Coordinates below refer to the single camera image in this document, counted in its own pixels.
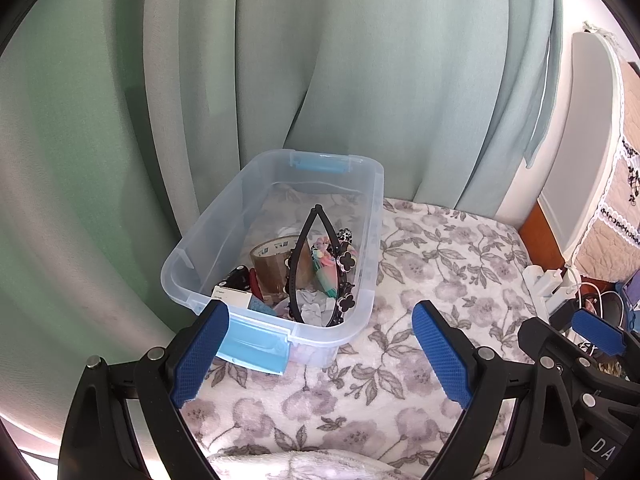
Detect pastel hair tie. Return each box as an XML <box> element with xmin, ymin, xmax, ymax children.
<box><xmin>311</xmin><ymin>240</ymin><xmax>341</xmax><ymax>266</ymax></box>

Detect grey floral blanket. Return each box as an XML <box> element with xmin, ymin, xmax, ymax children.
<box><xmin>180</xmin><ymin>180</ymin><xmax>556</xmax><ymax>480</ymax></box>

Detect brown tape roll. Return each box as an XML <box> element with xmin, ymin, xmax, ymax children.
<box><xmin>249</xmin><ymin>235</ymin><xmax>301</xmax><ymax>296</ymax></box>

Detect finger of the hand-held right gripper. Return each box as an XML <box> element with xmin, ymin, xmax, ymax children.
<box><xmin>549</xmin><ymin>302</ymin><xmax>640</xmax><ymax>361</ymax></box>
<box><xmin>517</xmin><ymin>316</ymin><xmax>640</xmax><ymax>411</ymax></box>

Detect pale green curtain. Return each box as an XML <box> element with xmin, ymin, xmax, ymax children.
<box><xmin>0</xmin><ymin>0</ymin><xmax>563</xmax><ymax>361</ymax></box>

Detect wooden nightstand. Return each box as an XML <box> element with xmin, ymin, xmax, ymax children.
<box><xmin>517</xmin><ymin>200</ymin><xmax>568</xmax><ymax>268</ymax></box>

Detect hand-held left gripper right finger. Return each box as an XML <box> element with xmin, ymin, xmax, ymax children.
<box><xmin>411</xmin><ymin>300</ymin><xmax>590</xmax><ymax>480</ymax></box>

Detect teal hair tie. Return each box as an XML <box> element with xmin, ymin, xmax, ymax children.
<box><xmin>314</xmin><ymin>260</ymin><xmax>339</xmax><ymax>302</ymax></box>

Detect clear plastic container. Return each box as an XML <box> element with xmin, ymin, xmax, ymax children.
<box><xmin>161</xmin><ymin>149</ymin><xmax>385</xmax><ymax>375</ymax></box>

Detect white power strip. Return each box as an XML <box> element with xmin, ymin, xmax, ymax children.
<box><xmin>522</xmin><ymin>265</ymin><xmax>583</xmax><ymax>311</ymax></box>

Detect white and blue medicine box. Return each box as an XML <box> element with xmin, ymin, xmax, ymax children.
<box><xmin>211</xmin><ymin>284</ymin><xmax>252</xmax><ymax>308</ymax></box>

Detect black clover headband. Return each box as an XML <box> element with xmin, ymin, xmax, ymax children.
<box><xmin>287</xmin><ymin>205</ymin><xmax>357</xmax><ymax>328</ymax></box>

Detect white rounded panel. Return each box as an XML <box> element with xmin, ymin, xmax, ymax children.
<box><xmin>542</xmin><ymin>31</ymin><xmax>626</xmax><ymax>266</ymax></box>

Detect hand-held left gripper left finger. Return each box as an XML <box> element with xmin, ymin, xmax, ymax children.
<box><xmin>59</xmin><ymin>300</ymin><xmax>231</xmax><ymax>480</ymax></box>

